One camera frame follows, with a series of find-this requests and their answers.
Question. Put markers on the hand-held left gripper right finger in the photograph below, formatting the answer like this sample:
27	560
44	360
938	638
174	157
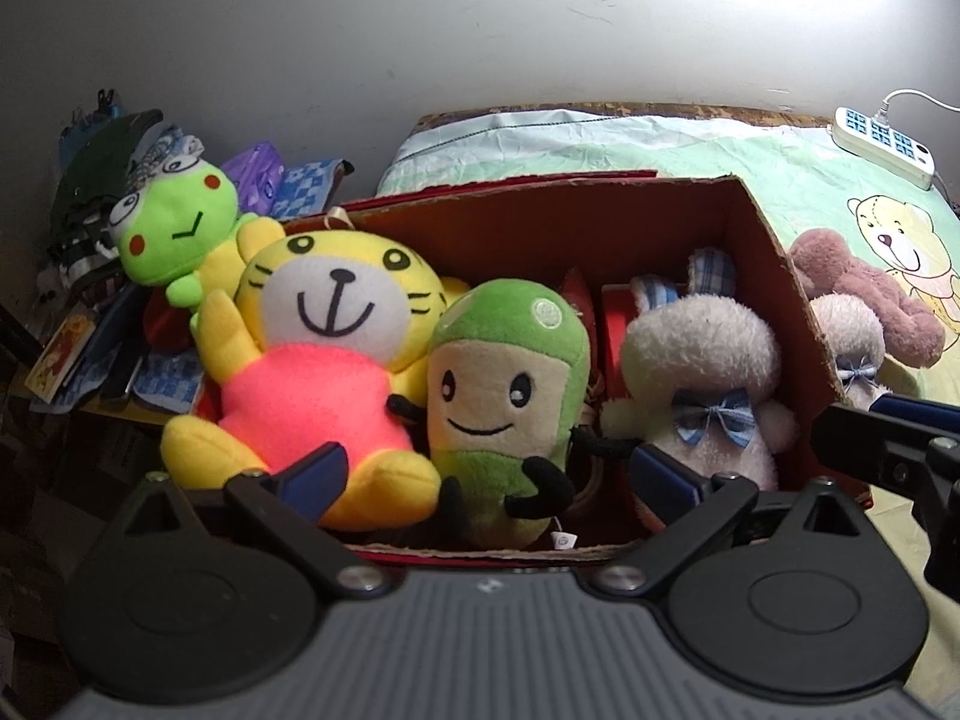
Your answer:
664	476

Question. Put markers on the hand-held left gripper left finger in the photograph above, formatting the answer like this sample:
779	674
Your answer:
311	474

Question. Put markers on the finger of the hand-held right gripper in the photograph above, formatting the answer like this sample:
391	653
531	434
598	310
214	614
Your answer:
862	442
919	412

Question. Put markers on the white rabbit plush toy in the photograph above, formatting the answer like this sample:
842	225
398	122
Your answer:
697	360

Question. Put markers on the green capped plush doll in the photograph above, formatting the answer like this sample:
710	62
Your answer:
480	405

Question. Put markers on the brown cardboard box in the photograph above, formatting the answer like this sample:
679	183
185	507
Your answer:
525	240

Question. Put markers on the yellow tiger plush toy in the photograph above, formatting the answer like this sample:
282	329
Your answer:
322	390

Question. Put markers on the pink and white plush toy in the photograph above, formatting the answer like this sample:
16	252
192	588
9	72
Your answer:
877	292

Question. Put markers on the flat red gift box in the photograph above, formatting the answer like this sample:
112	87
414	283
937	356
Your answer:
615	337

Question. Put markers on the red fabric item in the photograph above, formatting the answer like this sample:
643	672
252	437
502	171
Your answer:
169	322

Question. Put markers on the blue tin box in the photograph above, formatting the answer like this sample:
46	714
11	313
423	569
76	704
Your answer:
112	345

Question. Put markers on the yellow printed card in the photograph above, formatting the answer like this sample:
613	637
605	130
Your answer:
64	352

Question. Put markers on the white power strip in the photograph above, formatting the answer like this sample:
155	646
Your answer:
877	139

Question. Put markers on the light green bed sheet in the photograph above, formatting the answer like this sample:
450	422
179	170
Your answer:
787	165

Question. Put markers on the green frog plush toy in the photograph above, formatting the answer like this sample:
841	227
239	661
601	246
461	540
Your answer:
172	225

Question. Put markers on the blue checkered cloth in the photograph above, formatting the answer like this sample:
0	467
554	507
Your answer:
311	187

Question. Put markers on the purple packet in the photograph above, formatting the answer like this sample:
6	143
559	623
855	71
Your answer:
255	172

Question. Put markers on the black and white striped cloth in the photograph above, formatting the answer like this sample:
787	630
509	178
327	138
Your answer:
82	251

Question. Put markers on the grey printed cloth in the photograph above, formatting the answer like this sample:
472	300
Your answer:
161	150

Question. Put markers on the black clip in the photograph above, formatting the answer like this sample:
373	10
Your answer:
109	101

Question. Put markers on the wooden bed frame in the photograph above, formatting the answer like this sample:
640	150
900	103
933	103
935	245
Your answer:
712	109

